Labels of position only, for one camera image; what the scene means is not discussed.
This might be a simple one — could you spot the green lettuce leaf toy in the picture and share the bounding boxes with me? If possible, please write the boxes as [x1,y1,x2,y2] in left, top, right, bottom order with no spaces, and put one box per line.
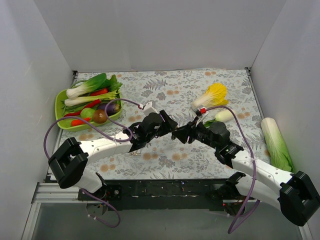
[101,74,123,99]

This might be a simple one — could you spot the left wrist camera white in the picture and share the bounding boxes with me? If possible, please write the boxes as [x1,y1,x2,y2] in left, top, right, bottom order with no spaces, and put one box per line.
[142,101,159,117]

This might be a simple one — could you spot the brown onion toy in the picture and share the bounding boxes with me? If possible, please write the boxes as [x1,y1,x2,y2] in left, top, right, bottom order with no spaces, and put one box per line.
[92,109,108,124]

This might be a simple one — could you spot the celery stalk toy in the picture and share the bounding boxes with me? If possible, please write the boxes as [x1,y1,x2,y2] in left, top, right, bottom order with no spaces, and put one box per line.
[64,90,120,107]

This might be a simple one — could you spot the red chili pepper toy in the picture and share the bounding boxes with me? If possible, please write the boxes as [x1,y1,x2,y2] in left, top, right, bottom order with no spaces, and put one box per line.
[63,99,102,117]

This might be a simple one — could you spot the floral tablecloth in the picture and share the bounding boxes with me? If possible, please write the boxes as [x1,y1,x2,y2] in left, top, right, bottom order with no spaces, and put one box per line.
[48,69,281,180]

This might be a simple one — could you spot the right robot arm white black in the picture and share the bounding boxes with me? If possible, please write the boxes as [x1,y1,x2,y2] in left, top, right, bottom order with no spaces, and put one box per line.
[172,122,320,227]

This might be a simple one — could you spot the brass keys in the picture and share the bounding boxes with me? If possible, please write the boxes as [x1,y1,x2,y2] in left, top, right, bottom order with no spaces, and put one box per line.
[130,151,141,156]

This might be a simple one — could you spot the yellow napa cabbage toy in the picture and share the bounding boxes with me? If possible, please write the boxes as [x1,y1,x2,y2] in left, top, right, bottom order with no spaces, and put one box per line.
[191,82,229,110]

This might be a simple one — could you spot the orange carrot toy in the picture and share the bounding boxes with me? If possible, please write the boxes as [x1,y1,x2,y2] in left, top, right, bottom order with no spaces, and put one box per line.
[70,117,91,127]

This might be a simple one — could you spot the white radish toy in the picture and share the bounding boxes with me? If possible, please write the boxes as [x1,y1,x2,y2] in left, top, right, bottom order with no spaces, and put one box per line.
[203,109,234,128]

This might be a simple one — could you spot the green apple toy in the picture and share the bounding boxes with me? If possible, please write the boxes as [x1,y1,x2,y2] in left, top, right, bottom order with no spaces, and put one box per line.
[80,107,96,119]

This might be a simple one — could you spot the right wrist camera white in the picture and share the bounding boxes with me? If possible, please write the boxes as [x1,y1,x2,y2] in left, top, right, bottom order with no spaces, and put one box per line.
[195,107,208,124]

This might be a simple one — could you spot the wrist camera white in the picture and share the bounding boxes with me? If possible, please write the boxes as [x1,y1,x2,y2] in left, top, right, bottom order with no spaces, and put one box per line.
[195,107,208,124]
[142,101,159,117]

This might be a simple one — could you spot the bok choy toy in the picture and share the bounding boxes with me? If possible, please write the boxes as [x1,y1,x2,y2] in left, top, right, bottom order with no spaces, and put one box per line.
[66,73,107,99]

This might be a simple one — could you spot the purple eggplant toy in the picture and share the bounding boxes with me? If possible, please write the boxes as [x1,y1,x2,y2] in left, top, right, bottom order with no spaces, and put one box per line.
[96,103,121,116]

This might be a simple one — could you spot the large green white cabbage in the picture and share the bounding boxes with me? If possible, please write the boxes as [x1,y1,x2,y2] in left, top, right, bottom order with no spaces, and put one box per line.
[261,117,295,173]

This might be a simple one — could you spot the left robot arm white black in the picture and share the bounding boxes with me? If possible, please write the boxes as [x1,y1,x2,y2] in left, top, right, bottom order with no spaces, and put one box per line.
[48,110,178,200]

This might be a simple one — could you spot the green plastic tray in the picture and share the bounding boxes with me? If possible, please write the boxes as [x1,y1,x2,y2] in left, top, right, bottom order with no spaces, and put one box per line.
[54,89,123,132]

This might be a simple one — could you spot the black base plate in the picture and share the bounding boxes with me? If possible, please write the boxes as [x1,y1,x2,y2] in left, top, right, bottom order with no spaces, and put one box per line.
[77,178,247,212]

